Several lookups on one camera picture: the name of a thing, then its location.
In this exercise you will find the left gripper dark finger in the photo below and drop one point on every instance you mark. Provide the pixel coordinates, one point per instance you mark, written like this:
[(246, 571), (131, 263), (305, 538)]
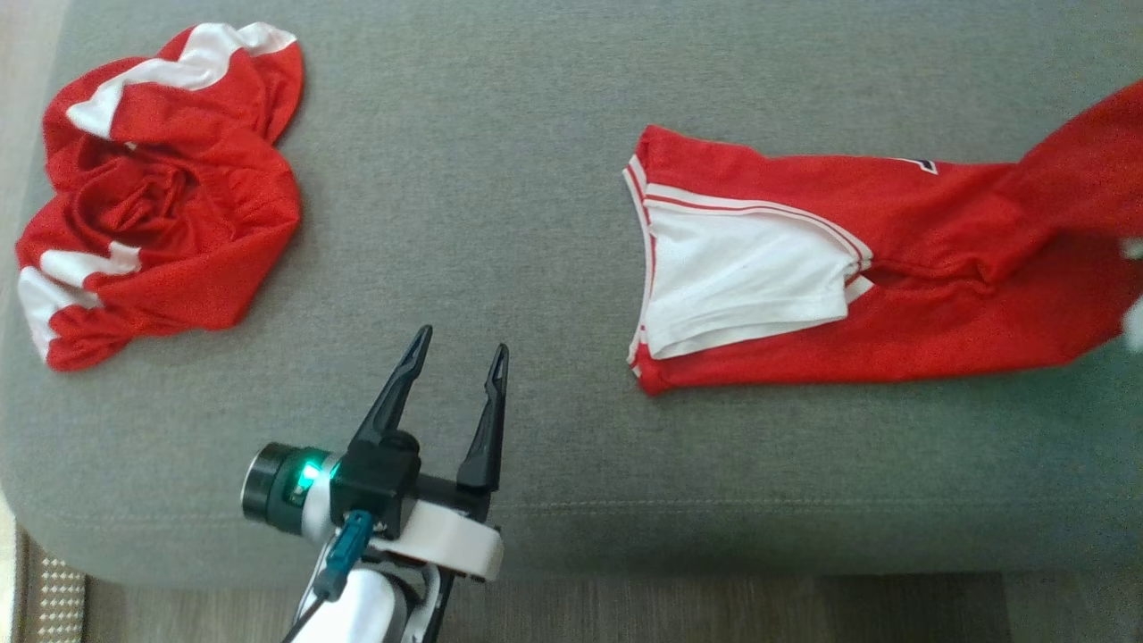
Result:
[(388, 402), (487, 446)]

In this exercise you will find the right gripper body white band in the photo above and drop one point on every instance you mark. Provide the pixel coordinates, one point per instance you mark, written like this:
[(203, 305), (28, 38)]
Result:
[(1136, 326)]

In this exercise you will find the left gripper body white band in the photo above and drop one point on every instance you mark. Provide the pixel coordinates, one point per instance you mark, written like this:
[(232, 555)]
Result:
[(446, 536)]

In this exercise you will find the red and white jersey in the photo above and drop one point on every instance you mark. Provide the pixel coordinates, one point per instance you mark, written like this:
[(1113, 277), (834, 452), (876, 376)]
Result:
[(938, 268)]

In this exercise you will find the red shorts with white stripes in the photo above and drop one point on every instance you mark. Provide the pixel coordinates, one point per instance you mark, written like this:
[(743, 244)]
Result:
[(179, 223)]

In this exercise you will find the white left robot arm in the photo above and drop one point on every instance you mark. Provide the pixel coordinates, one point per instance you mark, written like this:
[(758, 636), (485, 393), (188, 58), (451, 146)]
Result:
[(366, 612)]

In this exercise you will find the dotted patterned floor mat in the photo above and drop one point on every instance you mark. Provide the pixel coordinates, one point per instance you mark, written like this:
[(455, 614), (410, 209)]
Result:
[(55, 594)]

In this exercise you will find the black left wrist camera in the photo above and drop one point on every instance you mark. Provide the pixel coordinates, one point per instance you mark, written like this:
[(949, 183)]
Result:
[(375, 482)]

